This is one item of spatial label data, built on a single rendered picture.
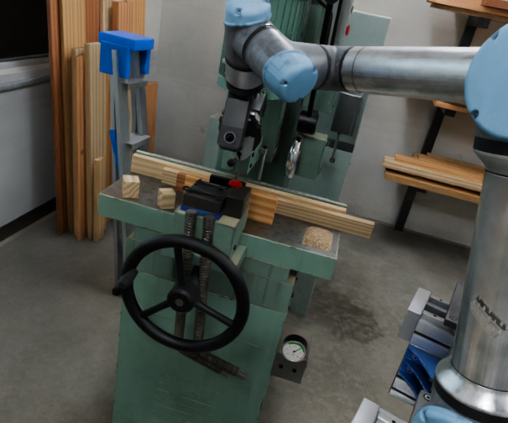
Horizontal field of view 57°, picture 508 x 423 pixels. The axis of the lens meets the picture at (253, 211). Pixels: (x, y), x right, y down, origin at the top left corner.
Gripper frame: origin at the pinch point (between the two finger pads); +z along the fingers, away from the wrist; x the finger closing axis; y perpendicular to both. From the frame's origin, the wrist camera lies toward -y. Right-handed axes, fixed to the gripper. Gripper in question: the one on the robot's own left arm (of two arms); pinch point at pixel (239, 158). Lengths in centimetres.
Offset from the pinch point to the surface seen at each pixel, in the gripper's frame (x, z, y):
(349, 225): -28.3, 22.5, 5.8
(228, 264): -4.6, 5.4, -23.1
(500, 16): -91, 64, 196
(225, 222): -0.7, 7.1, -12.6
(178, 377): 7, 60, -33
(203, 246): 1.0, 3.2, -21.7
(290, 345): -20.8, 33.1, -25.3
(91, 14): 115, 66, 128
